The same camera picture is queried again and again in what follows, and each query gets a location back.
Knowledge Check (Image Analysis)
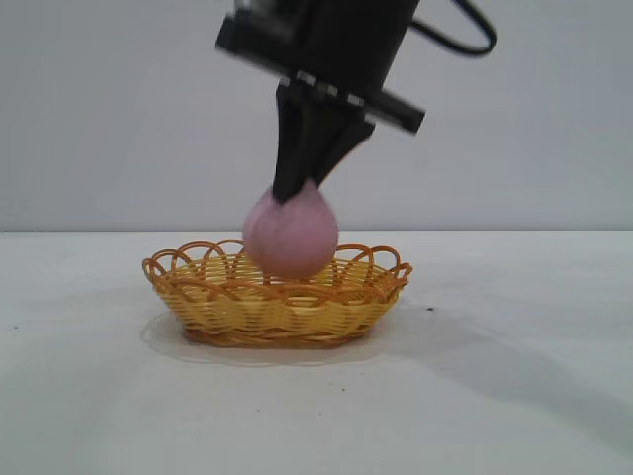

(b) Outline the yellow woven wicker basket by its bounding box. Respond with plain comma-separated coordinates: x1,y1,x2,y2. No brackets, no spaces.
141,240,414,350

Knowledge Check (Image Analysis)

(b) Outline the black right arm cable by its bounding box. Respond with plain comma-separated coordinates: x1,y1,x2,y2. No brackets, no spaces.
408,0,498,58

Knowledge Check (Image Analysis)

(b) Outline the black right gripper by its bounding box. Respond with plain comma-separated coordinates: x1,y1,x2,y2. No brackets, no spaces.
215,0,427,204

